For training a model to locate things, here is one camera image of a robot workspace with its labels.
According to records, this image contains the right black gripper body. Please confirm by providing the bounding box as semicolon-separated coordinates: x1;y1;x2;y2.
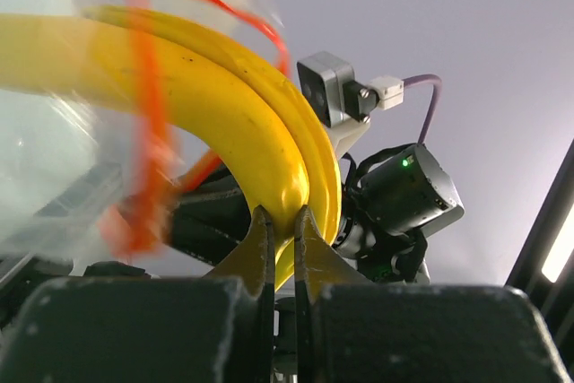
169;167;251;266

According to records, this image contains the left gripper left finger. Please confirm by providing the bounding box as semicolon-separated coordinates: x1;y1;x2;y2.
1;207;274;382

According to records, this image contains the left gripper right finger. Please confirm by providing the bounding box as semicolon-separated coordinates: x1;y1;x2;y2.
294;207;570;382

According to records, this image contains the yellow fake banana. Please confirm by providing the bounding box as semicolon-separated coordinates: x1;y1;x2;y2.
1;5;341;287

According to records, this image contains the clear zip top bag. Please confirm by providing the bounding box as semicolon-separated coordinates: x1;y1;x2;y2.
0;0;292;267

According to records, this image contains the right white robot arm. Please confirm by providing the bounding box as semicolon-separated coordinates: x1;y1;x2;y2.
170;144;465;284

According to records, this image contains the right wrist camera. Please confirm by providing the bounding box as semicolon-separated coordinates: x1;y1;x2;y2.
296;51;404;159

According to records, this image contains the right aluminium frame post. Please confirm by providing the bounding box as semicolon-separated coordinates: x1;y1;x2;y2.
504;135;574;348

